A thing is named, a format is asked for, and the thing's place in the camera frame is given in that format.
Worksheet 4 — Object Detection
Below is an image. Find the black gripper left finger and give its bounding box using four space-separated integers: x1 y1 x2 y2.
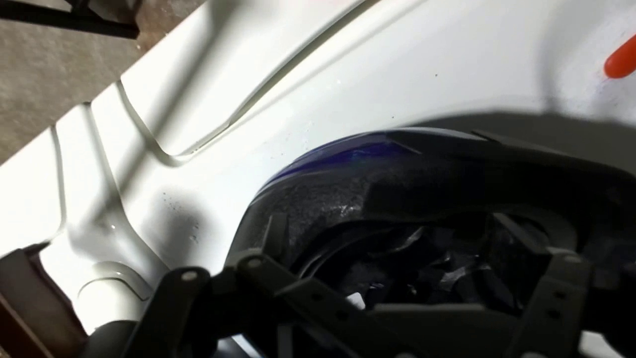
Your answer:
121 247 374 358

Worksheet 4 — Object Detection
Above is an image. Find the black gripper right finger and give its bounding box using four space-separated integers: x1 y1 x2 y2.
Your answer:
485 211 636 358

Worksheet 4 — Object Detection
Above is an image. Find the blue and black bicycle helmet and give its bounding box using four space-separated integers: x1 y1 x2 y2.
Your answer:
227 125 636 320

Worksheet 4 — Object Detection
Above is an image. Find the orange marker pen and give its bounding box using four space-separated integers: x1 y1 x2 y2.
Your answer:
602 34 636 82

